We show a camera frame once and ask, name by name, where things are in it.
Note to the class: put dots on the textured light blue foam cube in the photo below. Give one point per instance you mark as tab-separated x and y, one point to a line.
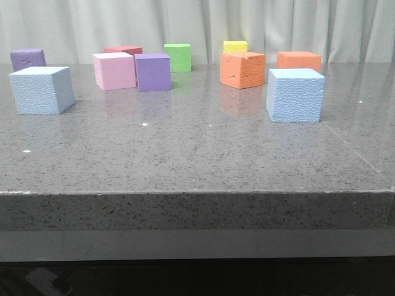
295	95

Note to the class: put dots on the chipped orange foam cube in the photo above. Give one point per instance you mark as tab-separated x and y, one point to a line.
242	69

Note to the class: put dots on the smooth purple foam cube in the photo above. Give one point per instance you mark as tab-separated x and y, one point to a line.
153	72

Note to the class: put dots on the green foam cube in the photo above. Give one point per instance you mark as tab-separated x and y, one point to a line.
180	56

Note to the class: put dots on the yellow foam cube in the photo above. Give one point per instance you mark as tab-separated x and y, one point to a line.
235	46

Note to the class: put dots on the pink foam cube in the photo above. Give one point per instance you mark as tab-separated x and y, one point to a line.
114	70

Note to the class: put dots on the red foam cube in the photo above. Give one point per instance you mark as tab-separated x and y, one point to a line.
132	50

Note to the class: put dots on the smooth orange foam cube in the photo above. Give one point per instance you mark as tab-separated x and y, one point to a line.
298	59

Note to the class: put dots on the white curtain backdrop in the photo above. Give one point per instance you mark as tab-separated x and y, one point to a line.
71	31

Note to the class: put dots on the dented purple foam cube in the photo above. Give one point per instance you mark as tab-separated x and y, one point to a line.
24	58

